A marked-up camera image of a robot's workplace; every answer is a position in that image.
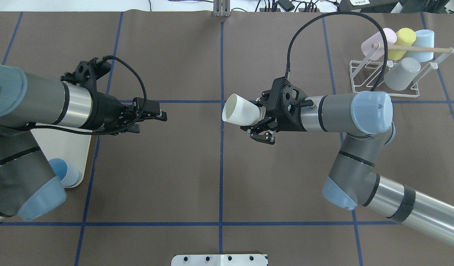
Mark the grey plastic cup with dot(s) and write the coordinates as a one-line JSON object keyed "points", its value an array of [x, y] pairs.
{"points": [[399, 77]]}

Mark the white serving tray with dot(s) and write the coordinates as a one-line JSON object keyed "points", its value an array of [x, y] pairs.
{"points": [[70, 147]]}

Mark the black labelled box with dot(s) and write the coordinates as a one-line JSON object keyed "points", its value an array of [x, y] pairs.
{"points": [[371, 6]]}

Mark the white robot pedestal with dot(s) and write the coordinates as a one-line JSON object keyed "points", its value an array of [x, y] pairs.
{"points": [[220, 260]]}

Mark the pink plastic cup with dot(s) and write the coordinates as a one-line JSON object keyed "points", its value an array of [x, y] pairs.
{"points": [[366, 46]]}

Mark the yellow plastic cup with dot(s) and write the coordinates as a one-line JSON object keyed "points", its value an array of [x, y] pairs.
{"points": [[405, 37]]}

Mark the cream plastic cup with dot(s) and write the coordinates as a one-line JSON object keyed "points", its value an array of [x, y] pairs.
{"points": [[241, 112]]}

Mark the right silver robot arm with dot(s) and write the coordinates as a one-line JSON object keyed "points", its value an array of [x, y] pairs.
{"points": [[366, 119]]}

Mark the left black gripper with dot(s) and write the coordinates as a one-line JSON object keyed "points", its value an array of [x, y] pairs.
{"points": [[106, 109]]}

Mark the light blue plastic cup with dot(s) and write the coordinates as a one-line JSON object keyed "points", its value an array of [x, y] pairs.
{"points": [[424, 38]]}

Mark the white wire cup rack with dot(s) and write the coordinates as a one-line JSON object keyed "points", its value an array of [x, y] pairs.
{"points": [[366, 74]]}

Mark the aluminium frame post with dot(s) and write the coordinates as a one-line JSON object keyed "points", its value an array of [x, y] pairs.
{"points": [[221, 8]]}

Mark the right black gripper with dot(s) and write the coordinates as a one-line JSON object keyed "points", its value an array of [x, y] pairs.
{"points": [[288, 123]]}

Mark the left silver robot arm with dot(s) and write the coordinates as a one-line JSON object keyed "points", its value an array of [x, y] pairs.
{"points": [[29, 187]]}

